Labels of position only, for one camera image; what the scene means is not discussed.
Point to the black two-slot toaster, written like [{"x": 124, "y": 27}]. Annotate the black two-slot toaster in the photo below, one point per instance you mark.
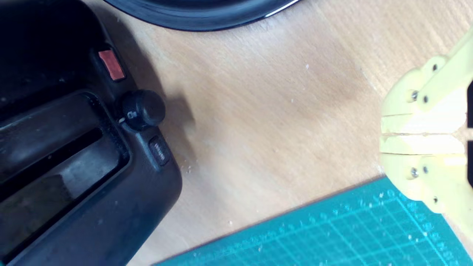
[{"x": 74, "y": 221}]

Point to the green cutting mat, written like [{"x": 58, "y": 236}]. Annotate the green cutting mat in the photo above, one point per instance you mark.
[{"x": 295, "y": 240}]

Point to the black round plate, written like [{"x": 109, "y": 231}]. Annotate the black round plate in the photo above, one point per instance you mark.
[{"x": 199, "y": 14}]

